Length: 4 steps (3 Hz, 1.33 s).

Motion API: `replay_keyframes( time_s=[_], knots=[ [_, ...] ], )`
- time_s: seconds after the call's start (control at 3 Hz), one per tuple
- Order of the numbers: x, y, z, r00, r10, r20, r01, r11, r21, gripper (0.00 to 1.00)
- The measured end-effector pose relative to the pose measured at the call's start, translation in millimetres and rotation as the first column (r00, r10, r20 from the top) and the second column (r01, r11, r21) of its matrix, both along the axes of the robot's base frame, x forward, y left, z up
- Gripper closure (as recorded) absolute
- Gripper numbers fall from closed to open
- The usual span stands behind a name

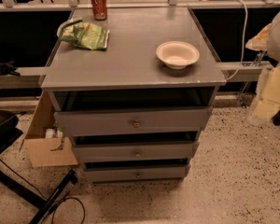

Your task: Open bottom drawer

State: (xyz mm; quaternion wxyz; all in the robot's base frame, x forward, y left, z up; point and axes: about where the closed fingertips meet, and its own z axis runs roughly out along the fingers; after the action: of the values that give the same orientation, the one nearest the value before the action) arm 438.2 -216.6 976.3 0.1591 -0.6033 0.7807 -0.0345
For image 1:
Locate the grey bottom drawer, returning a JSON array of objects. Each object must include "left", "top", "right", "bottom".
[{"left": 84, "top": 165, "right": 189, "bottom": 183}]

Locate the grey drawer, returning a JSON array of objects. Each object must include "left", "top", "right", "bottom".
[
  {"left": 73, "top": 141, "right": 199, "bottom": 162},
  {"left": 84, "top": 165, "right": 189, "bottom": 183},
  {"left": 54, "top": 106, "right": 212, "bottom": 136}
]

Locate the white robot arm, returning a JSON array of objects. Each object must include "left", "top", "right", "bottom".
[{"left": 245, "top": 11, "right": 280, "bottom": 124}]

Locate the grey drawer cabinet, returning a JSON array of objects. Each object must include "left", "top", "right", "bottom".
[{"left": 42, "top": 7, "right": 225, "bottom": 171}]

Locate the grey top drawer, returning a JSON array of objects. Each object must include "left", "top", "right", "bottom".
[{"left": 54, "top": 106, "right": 212, "bottom": 136}]

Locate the grey middle drawer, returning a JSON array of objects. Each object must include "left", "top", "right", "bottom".
[{"left": 73, "top": 141, "right": 199, "bottom": 162}]

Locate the white paper bowl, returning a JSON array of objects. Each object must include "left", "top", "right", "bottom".
[{"left": 156, "top": 41, "right": 200, "bottom": 69}]

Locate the green chip bag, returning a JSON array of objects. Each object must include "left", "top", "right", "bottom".
[{"left": 57, "top": 18, "right": 109, "bottom": 50}]

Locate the cardboard box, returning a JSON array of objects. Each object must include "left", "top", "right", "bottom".
[{"left": 24, "top": 91, "right": 77, "bottom": 167}]

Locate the red soda can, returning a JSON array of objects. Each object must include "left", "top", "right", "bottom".
[{"left": 91, "top": 0, "right": 107, "bottom": 21}]

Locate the black chair base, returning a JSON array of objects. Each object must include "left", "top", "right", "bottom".
[{"left": 0, "top": 99, "right": 86, "bottom": 224}]

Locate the grey metal rail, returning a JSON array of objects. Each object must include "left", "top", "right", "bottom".
[{"left": 217, "top": 61, "right": 273, "bottom": 82}]

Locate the black floor cable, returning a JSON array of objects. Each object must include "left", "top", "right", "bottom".
[{"left": 0, "top": 156, "right": 86, "bottom": 224}]

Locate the white cable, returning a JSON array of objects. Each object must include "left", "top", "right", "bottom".
[{"left": 224, "top": 0, "right": 249, "bottom": 81}]

